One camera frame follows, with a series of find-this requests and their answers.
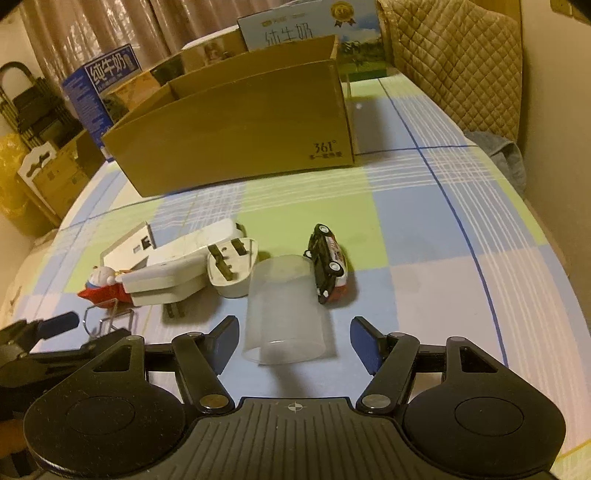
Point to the black folding rack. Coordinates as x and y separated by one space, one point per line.
37 106

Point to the beige curtains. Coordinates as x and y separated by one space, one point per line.
138 27

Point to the brown cardboard box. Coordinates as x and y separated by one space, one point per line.
231 124

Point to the dark blue milk carton box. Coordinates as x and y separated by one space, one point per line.
92 92

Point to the white photo-printed box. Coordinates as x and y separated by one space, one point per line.
212 53

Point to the long white power adapter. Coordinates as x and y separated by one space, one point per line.
194 240

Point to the stacked brown cardboard boxes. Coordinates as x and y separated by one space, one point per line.
60 180

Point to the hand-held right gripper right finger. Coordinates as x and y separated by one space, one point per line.
364 347

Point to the white socket adapter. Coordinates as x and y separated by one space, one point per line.
127 247

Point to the beige quilted headboard cover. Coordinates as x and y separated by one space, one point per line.
457 60

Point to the light blue milk box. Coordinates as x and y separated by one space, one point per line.
314 23

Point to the white three-pin plug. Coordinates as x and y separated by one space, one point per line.
231 272

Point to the yellow plastic bag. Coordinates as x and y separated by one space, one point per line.
11 184

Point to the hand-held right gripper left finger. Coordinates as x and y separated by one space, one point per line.
225 345

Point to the grey towel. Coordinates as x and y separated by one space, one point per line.
501 154

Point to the red cartoon figure toy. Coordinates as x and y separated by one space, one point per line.
102 286

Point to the clear plastic cup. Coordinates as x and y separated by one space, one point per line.
286 309

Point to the toy race car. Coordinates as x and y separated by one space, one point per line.
328 263

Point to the instant noodle cup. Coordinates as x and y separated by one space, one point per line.
134 90

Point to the white two-prong charger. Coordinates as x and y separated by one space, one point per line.
161 281

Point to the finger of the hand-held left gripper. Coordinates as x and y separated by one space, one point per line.
59 320
78 351

